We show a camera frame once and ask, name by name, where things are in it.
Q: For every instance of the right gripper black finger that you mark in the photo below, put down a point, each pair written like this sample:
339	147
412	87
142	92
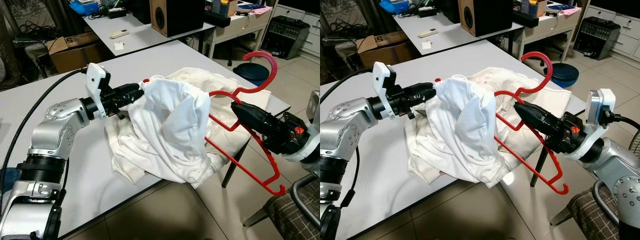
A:
535	126
535	113
252	127
252	114

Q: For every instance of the white T-shirt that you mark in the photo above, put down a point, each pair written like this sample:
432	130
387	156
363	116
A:
165	130
470	130

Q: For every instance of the red plastic hanger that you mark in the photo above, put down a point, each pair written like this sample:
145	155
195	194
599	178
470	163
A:
550	70
274	70

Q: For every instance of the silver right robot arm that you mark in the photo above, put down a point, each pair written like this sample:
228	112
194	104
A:
617	160

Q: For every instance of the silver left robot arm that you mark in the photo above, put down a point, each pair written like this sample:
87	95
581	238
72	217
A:
340	130
55	120

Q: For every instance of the black table leg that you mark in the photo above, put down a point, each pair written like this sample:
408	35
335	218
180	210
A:
539	167
235	160

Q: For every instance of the blue round stool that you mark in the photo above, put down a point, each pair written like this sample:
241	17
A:
252	75
565	76

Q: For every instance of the small white card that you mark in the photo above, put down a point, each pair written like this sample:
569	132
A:
427	45
119	46

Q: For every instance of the cream striped garment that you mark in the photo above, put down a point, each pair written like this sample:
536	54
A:
200	77
500	80

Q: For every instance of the cardboard box with numeral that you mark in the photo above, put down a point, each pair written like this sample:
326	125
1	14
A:
385	50
75	52

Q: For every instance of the white remote control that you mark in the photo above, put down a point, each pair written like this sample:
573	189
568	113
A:
428	33
119	33

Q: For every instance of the grey desk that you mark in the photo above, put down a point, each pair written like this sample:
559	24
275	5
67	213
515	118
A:
450	32
140	32

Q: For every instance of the black desktop machine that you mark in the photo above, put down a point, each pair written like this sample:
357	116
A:
285	37
597	37

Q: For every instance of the brown wooden speaker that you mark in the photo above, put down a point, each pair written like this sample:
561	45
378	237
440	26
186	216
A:
485	17
177	17

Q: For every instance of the blue plastic box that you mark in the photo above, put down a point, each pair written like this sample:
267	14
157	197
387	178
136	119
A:
84	7
393	6

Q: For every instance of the white desk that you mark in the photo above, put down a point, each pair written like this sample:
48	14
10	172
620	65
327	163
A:
240	25
550	25

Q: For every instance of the black soundbar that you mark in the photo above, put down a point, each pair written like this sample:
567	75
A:
217	19
526	19

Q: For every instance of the pink paper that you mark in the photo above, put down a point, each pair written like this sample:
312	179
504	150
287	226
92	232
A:
570	9
261	9

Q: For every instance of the white drawer cabinet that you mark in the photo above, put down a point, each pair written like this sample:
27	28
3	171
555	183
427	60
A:
625	30

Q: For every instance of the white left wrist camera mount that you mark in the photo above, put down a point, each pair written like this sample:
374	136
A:
95	85
382	85

